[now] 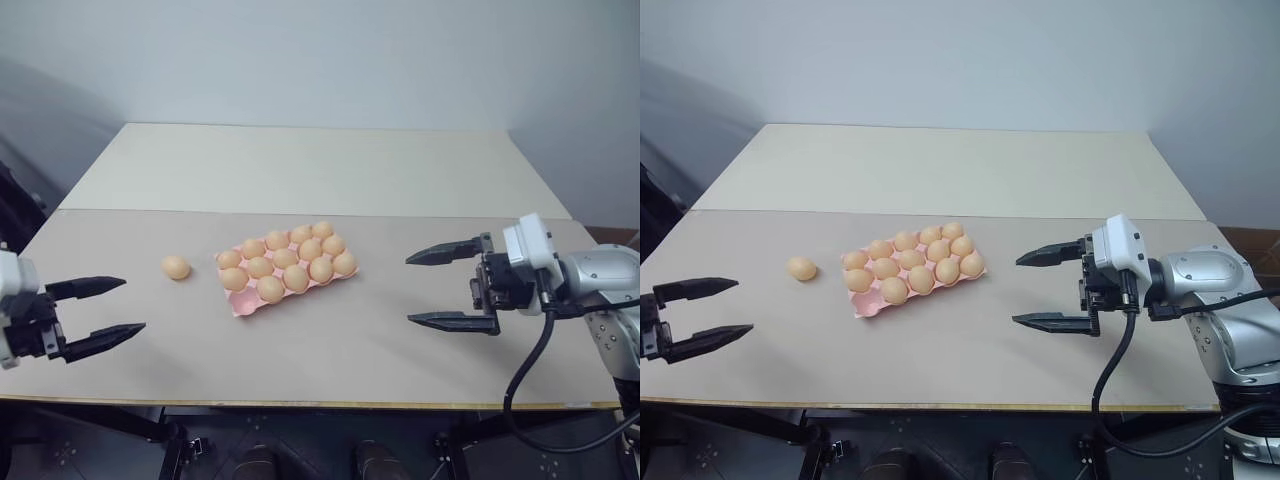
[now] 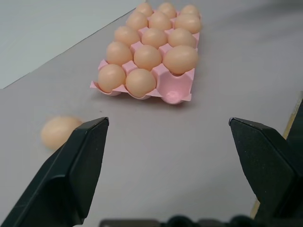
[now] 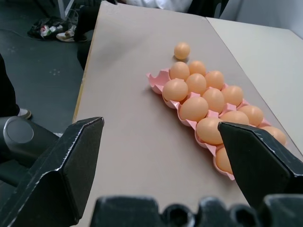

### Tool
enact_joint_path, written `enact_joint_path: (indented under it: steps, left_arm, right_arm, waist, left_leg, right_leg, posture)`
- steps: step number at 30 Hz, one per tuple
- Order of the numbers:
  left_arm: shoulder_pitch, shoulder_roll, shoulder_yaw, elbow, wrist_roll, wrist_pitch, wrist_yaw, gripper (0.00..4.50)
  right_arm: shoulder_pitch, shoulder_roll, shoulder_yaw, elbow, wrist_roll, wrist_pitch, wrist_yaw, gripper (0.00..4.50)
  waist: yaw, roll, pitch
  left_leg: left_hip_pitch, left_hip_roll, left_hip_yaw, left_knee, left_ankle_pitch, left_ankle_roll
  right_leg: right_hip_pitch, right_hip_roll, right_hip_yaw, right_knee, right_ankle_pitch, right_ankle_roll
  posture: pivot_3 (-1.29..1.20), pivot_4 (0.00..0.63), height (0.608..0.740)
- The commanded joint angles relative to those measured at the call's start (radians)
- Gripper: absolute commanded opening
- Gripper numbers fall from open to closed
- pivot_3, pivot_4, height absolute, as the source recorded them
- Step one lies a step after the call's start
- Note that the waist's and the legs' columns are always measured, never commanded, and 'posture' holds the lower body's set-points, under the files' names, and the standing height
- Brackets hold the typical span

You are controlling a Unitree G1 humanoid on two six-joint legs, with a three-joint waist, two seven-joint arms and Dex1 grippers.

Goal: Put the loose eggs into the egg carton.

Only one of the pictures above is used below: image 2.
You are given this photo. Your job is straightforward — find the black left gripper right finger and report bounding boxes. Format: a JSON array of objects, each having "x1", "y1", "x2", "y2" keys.
[{"x1": 228, "y1": 117, "x2": 303, "y2": 218}]

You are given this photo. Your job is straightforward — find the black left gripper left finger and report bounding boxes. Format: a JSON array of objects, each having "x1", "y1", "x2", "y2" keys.
[{"x1": 0, "y1": 116, "x2": 110, "y2": 227}]

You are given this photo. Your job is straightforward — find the beige egg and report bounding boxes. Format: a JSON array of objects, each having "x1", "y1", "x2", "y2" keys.
[
  {"x1": 40, "y1": 115, "x2": 83, "y2": 150},
  {"x1": 114, "y1": 26, "x2": 141, "y2": 46},
  {"x1": 181, "y1": 4, "x2": 200, "y2": 17},
  {"x1": 135, "y1": 2, "x2": 153, "y2": 17},
  {"x1": 125, "y1": 68, "x2": 157, "y2": 97},
  {"x1": 168, "y1": 27, "x2": 197, "y2": 49},
  {"x1": 98, "y1": 63, "x2": 126, "y2": 93},
  {"x1": 148, "y1": 11, "x2": 172, "y2": 31},
  {"x1": 174, "y1": 13, "x2": 202, "y2": 34},
  {"x1": 163, "y1": 45, "x2": 198, "y2": 75},
  {"x1": 158, "y1": 2, "x2": 177, "y2": 18},
  {"x1": 106, "y1": 41, "x2": 133, "y2": 66},
  {"x1": 141, "y1": 27, "x2": 168, "y2": 48},
  {"x1": 134, "y1": 44, "x2": 163, "y2": 71},
  {"x1": 125, "y1": 11, "x2": 148, "y2": 31}
]

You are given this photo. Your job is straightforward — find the pink egg carton tray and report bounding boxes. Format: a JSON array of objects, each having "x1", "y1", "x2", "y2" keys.
[{"x1": 89, "y1": 9, "x2": 202, "y2": 106}]

